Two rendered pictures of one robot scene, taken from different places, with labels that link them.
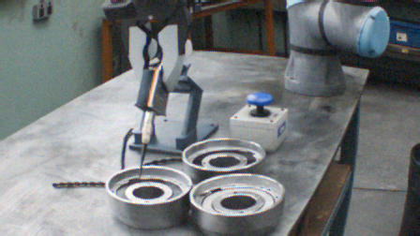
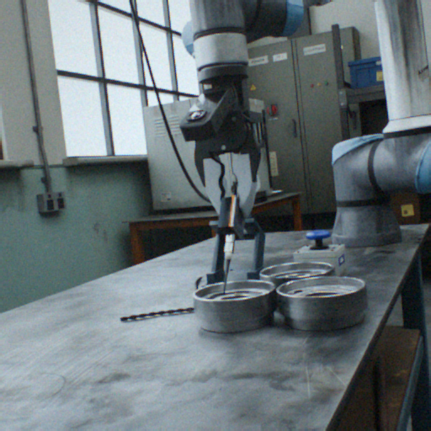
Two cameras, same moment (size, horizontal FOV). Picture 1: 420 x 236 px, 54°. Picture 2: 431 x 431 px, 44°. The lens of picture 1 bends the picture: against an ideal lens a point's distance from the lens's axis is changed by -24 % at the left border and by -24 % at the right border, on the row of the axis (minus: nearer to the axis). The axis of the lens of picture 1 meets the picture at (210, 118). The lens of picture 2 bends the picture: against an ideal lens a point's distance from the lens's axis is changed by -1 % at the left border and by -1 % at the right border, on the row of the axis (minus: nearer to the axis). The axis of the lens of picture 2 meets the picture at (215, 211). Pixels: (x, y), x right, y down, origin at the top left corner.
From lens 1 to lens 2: 0.18 m
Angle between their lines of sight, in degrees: 15
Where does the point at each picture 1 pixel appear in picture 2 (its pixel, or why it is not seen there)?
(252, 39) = not seen: hidden behind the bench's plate
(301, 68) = (349, 222)
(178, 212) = (267, 308)
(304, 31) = (351, 183)
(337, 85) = (392, 233)
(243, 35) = not seen: hidden behind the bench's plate
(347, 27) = (402, 163)
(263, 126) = (325, 256)
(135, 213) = (226, 313)
